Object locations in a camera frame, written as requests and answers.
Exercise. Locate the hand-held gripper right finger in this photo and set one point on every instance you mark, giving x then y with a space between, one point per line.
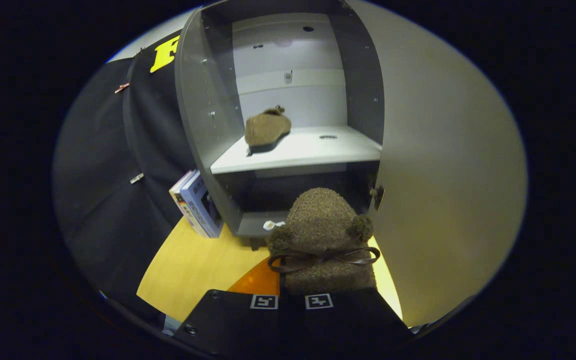
348 320

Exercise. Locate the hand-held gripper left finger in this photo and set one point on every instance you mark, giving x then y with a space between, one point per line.
233 320

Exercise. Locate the brown fuzzy shoe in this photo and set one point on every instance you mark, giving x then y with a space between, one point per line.
265 130
320 220

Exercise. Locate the beige shoe cabinet door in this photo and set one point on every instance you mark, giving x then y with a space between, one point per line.
443 175

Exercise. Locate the grey shoe cabinet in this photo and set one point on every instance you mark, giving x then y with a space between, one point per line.
293 150

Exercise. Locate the blue book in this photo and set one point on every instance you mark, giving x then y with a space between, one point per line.
200 207

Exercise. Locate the white book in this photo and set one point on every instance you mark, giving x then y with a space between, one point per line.
179 195

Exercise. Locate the white cloth clip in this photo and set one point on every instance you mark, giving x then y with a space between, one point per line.
137 178

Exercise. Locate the black backdrop cloth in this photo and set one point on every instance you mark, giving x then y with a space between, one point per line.
103 175

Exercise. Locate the pink cloth clip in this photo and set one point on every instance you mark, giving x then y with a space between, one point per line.
122 88

